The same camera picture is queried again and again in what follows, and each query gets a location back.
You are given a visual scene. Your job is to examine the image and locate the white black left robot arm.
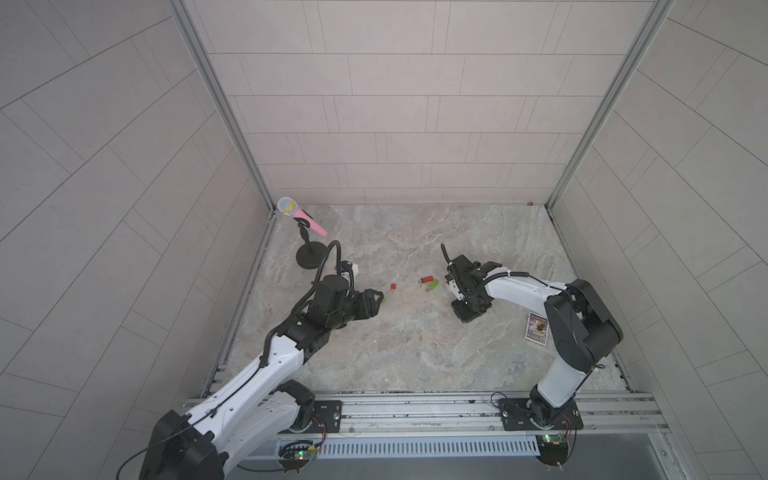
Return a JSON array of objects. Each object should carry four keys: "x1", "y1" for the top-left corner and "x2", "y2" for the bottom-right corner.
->
[{"x1": 137, "y1": 240, "x2": 384, "y2": 479}]

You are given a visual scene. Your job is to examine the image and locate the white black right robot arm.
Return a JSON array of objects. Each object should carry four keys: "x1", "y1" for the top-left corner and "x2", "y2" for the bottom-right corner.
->
[{"x1": 441, "y1": 248, "x2": 624, "y2": 431}]

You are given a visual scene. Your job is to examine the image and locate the colourful small card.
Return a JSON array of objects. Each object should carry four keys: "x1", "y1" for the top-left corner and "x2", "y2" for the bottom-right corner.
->
[{"x1": 525, "y1": 313, "x2": 549, "y2": 346}]

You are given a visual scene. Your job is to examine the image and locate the pink toy microphone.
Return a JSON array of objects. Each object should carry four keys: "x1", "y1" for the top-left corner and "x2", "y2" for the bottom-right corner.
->
[{"x1": 276, "y1": 197, "x2": 327, "y2": 237}]

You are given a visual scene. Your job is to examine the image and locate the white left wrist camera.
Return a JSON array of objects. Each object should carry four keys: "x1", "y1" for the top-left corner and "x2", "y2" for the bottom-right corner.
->
[{"x1": 340, "y1": 260, "x2": 359, "y2": 280}]

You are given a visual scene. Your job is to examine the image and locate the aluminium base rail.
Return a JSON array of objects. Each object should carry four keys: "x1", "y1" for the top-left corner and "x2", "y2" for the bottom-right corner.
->
[{"x1": 167, "y1": 389, "x2": 670, "y2": 463}]

